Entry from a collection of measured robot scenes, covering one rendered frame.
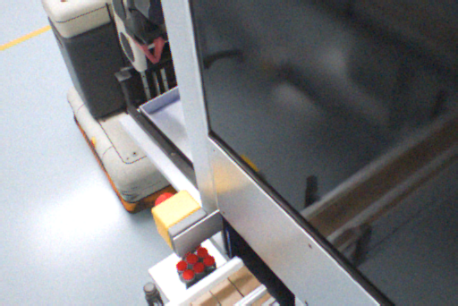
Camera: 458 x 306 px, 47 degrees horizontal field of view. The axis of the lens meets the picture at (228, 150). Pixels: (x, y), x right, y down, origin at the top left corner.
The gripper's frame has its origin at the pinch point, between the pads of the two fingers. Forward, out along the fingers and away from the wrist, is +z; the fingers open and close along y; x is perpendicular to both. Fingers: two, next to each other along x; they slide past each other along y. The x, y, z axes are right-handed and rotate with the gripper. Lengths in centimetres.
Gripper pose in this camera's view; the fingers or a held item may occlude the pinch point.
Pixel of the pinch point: (155, 59)
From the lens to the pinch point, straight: 121.5
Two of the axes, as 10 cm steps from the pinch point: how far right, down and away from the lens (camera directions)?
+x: 8.1, -4.9, 3.4
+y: 5.8, 5.5, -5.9
